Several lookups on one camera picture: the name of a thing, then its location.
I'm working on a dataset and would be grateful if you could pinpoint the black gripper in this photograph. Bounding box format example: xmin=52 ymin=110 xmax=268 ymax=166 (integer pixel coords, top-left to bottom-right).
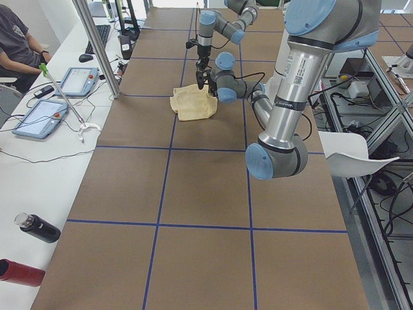
xmin=196 ymin=71 xmax=217 ymax=96
xmin=196 ymin=45 xmax=211 ymax=72

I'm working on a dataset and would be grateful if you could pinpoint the cream long-sleeve printed shirt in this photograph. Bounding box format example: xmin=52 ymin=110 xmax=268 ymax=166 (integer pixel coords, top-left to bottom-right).
xmin=170 ymin=84 xmax=217 ymax=121

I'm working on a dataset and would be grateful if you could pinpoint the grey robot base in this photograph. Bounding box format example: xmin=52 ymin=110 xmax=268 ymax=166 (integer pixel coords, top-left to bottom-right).
xmin=382 ymin=45 xmax=412 ymax=75

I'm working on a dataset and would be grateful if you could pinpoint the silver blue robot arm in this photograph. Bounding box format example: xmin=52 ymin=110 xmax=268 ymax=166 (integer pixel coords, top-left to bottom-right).
xmin=192 ymin=0 xmax=258 ymax=72
xmin=193 ymin=1 xmax=381 ymax=180

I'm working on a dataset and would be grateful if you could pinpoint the black keyboard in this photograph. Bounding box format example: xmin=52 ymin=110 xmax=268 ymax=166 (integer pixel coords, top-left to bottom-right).
xmin=85 ymin=24 xmax=112 ymax=55

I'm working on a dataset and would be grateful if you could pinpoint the black computer mouse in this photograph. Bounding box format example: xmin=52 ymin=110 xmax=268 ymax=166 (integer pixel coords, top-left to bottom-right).
xmin=78 ymin=54 xmax=94 ymax=63

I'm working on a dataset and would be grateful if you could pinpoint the upper teach pendant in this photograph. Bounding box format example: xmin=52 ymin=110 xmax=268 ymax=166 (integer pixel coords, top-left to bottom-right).
xmin=59 ymin=67 xmax=99 ymax=98

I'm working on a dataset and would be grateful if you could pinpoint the teach pendant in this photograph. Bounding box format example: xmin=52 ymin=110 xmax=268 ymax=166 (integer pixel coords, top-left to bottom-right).
xmin=59 ymin=67 xmax=99 ymax=98
xmin=12 ymin=99 xmax=68 ymax=140

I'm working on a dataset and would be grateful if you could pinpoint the metal rod green tip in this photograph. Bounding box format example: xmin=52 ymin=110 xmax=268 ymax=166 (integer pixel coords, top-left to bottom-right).
xmin=39 ymin=63 xmax=101 ymax=143

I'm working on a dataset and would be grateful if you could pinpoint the lower teach pendant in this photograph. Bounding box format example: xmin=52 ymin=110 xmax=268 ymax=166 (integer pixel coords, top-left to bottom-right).
xmin=12 ymin=99 xmax=68 ymax=140

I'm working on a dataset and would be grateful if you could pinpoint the white plastic chair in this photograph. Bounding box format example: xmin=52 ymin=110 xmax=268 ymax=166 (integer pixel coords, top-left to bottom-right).
xmin=319 ymin=131 xmax=399 ymax=178

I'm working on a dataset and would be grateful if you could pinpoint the seated person grey shirt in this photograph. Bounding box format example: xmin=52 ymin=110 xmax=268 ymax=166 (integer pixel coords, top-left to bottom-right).
xmin=1 ymin=5 xmax=51 ymax=93

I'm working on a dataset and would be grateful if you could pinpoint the black bottle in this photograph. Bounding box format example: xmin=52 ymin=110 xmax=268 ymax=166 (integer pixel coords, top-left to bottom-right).
xmin=14 ymin=212 xmax=61 ymax=243

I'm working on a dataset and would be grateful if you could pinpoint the red bottle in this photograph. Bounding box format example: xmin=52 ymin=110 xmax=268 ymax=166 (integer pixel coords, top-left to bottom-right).
xmin=1 ymin=259 xmax=45 ymax=287

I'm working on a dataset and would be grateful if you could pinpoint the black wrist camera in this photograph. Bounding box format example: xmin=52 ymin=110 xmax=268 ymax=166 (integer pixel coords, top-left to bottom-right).
xmin=185 ymin=38 xmax=198 ymax=49

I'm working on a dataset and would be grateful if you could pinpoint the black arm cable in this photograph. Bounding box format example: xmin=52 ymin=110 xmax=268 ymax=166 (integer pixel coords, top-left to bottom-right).
xmin=232 ymin=72 xmax=267 ymax=94

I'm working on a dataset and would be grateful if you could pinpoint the aluminium frame post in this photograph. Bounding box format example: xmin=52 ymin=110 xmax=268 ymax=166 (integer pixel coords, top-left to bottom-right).
xmin=72 ymin=0 xmax=120 ymax=99

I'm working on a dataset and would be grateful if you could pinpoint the aluminium frame rack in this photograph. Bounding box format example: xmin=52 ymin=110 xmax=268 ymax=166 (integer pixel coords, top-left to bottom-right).
xmin=316 ymin=42 xmax=412 ymax=309

